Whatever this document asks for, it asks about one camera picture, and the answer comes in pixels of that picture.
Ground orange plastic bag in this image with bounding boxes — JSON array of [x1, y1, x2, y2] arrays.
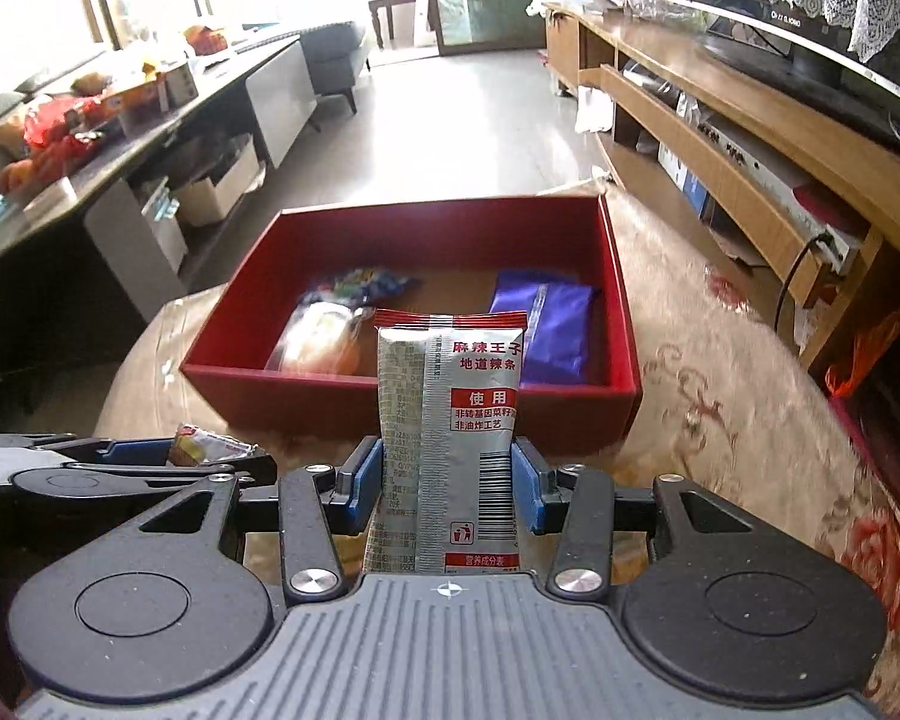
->
[[825, 315, 900, 466]]

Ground red plastic bag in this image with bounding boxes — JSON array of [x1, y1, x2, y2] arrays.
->
[[22, 94, 113, 166]]

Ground television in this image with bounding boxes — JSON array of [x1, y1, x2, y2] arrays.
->
[[675, 0, 900, 155]]

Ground red cardboard box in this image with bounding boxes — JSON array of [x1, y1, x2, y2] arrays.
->
[[180, 191, 642, 451]]

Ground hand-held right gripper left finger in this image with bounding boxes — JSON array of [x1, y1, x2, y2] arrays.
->
[[34, 437, 385, 606]]

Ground white media player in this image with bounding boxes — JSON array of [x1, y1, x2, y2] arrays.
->
[[690, 109, 863, 271]]

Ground small orange snack packet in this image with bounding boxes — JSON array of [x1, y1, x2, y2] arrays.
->
[[171, 424, 262, 466]]

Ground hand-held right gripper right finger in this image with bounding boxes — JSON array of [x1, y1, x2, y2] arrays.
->
[[511, 437, 852, 606]]

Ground blue candy packet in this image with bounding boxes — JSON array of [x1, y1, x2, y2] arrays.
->
[[306, 265, 423, 310]]

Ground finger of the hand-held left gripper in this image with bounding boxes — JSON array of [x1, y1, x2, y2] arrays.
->
[[0, 431, 177, 466], [0, 444, 280, 500]]

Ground black cable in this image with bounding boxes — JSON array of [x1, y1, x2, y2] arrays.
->
[[776, 229, 830, 331]]

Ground open cardboard box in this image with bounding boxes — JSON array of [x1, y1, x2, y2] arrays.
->
[[172, 142, 263, 230]]

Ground silver red-trim snack packet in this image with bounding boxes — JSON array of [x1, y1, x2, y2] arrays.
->
[[362, 307, 526, 578]]

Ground purple snack packet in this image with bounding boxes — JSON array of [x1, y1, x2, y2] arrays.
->
[[487, 270, 601, 387]]

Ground clear bun packet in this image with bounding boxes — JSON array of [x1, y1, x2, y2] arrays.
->
[[266, 298, 368, 377]]

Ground wooden television cabinet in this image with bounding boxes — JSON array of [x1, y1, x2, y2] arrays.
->
[[544, 0, 900, 383]]

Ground blue white carton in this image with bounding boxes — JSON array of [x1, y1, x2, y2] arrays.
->
[[656, 142, 710, 211]]

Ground white plastic container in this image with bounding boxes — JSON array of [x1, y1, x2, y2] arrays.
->
[[139, 176, 188, 271]]

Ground small printed carton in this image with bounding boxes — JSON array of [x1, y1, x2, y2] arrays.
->
[[157, 64, 200, 110]]

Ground grey sofa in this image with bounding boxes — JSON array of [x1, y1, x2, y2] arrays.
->
[[300, 19, 376, 117]]

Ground dark long coffee table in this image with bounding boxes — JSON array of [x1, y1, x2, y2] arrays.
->
[[0, 34, 320, 421]]

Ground beige floral tablecloth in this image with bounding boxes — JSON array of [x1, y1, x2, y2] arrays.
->
[[94, 180, 900, 720]]

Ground white plastic bag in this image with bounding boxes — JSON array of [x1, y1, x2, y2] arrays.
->
[[574, 86, 616, 136]]

